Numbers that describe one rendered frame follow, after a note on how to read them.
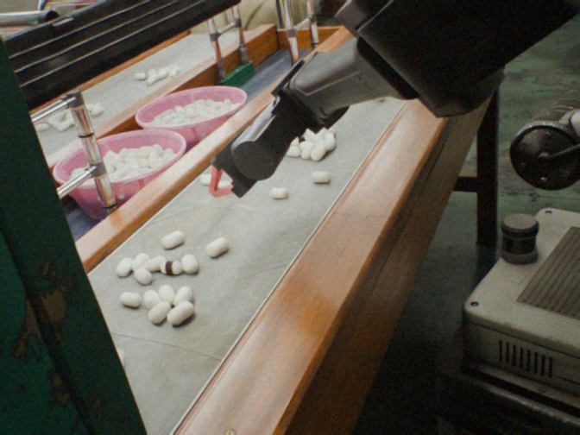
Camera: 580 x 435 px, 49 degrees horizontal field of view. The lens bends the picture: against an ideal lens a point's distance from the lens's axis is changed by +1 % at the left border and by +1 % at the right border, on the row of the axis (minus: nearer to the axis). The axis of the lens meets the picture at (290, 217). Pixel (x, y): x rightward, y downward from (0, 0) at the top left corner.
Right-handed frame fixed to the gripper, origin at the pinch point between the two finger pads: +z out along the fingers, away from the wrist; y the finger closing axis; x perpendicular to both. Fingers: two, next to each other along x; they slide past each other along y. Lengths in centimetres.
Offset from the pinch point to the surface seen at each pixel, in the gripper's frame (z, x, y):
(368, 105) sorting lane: 1, 10, -56
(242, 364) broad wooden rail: -10.7, 15.7, 28.3
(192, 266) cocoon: 3.2, 5.3, 11.2
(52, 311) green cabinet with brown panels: -40, -1, 56
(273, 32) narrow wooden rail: 43, -25, -123
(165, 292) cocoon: 2.8, 4.9, 18.0
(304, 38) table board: 38, -16, -127
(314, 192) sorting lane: -1.8, 12.0, -15.4
